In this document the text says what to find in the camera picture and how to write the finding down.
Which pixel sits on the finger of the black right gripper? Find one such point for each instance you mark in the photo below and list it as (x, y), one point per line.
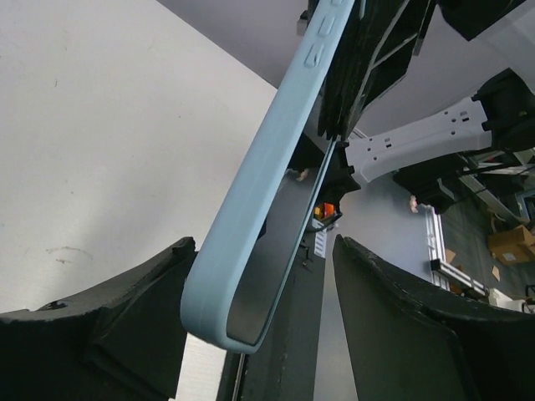
(373, 55)

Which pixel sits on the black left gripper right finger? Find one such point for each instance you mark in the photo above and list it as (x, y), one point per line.
(409, 339)

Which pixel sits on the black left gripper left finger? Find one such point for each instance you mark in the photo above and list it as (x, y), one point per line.
(119, 340)

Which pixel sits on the light blue phone case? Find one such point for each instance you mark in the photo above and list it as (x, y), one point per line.
(219, 265)

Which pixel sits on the black smartphone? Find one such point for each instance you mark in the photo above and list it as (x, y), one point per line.
(267, 268)

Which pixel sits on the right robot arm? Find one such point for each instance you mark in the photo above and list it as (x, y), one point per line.
(500, 115)

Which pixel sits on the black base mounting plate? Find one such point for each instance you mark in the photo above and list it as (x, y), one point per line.
(284, 366)

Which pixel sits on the cardboard box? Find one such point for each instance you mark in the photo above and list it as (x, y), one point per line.
(512, 247)

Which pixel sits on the aluminium extrusion rail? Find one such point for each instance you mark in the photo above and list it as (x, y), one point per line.
(443, 273)

